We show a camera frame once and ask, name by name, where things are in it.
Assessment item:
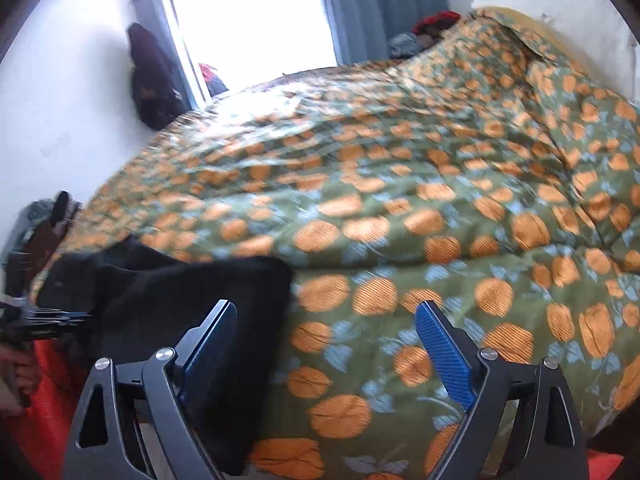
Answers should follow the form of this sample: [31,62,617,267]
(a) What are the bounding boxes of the black pants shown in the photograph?
[30,234,296,477]

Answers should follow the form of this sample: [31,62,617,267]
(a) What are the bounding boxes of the person's left hand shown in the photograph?
[0,349,42,413]

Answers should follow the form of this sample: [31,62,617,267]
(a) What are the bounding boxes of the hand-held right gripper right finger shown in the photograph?
[416,301,590,480]

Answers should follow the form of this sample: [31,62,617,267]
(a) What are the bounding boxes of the red hat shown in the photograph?
[412,10,463,34]

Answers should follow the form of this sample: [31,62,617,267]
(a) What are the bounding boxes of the green orange floral blanket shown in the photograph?
[30,7,640,480]

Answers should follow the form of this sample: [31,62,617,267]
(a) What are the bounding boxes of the pile of clothes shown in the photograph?
[387,30,442,59]

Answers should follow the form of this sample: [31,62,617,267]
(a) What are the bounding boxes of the black bag hanging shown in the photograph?
[127,22,189,131]

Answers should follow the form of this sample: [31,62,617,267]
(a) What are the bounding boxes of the white pillow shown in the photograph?
[472,0,633,77]

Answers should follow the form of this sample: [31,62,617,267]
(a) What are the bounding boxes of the grey cloth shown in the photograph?
[10,199,56,251]

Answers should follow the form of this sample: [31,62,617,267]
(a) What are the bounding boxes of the red cloth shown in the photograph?
[10,340,626,480]

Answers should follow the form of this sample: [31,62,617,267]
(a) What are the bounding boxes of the glass window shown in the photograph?
[167,0,339,107]

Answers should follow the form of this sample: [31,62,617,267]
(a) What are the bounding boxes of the blue-grey curtain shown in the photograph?
[315,0,449,67]

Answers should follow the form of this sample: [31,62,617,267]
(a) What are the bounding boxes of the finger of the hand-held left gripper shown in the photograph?
[27,309,94,320]
[24,318,77,331]

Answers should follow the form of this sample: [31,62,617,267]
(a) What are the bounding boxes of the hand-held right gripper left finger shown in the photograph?
[61,300,239,480]

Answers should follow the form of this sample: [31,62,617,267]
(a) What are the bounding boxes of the red and blue bag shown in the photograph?
[198,62,229,97]

